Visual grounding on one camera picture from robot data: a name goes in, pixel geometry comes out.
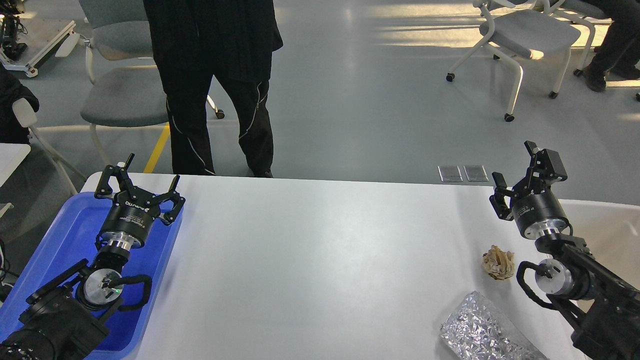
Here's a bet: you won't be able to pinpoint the white side table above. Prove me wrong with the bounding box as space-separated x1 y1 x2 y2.
0 142 31 187

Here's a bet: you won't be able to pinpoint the silver foil bag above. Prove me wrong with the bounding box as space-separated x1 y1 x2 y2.
439 291 547 360

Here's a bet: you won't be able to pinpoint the metal floor plate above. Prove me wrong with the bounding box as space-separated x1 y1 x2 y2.
462 165 489 183
438 165 464 183

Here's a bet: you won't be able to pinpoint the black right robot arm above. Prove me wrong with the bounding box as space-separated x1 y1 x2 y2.
489 141 640 360

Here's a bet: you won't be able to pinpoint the left metal floor plate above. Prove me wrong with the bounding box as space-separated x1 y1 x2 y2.
438 165 464 183

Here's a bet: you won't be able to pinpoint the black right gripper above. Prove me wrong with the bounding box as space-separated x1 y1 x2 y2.
489 141 570 240

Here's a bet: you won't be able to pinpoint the seated person black trousers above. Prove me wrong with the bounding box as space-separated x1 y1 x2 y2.
583 0 640 92

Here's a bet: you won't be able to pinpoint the right metal floor plate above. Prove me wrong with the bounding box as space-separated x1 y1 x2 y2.
462 165 489 183

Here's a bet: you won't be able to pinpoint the white plastic bin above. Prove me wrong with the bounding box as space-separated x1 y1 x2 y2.
560 199 640 289

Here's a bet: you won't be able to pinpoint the person in black clothes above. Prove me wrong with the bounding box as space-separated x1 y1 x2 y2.
143 0 283 178

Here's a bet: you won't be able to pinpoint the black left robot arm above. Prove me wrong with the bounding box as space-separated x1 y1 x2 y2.
1 153 186 360

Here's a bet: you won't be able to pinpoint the crumpled brown paper ball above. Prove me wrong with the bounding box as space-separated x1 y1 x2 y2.
481 244 516 281

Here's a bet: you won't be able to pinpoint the grey chair white frame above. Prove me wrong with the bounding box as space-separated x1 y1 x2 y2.
54 0 226 166

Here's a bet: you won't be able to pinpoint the white robot base cart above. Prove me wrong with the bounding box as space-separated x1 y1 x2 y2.
0 0 76 78

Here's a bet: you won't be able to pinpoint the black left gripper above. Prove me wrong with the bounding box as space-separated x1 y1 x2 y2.
94 153 186 248

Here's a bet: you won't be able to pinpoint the grey chair right background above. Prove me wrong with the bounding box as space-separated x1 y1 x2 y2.
446 0 607 122

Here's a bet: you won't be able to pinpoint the white chair far left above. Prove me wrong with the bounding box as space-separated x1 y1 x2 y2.
0 65 87 195

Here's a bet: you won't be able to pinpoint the blue plastic tray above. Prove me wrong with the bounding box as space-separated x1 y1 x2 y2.
0 192 183 360

